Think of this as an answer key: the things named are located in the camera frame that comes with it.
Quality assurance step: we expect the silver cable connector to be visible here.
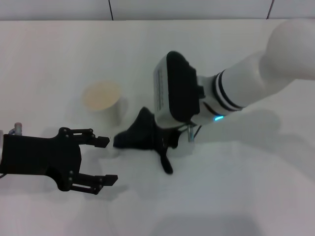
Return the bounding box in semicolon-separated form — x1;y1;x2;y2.
186;122;202;144
9;122;24;136

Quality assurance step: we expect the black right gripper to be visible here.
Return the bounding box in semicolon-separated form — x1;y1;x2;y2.
64;122;182;195

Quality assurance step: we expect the silver left cable connector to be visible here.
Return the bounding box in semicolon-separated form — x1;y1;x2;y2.
9;122;24;136

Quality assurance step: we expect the silver right cable connector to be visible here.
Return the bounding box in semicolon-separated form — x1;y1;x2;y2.
186;122;202;144

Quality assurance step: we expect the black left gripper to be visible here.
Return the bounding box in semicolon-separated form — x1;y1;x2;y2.
1;127;83;192

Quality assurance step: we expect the dark blue rag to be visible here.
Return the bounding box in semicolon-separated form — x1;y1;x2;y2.
112;107;182;175

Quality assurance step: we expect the white paper cup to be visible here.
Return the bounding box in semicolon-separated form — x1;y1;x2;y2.
82;81;128;126

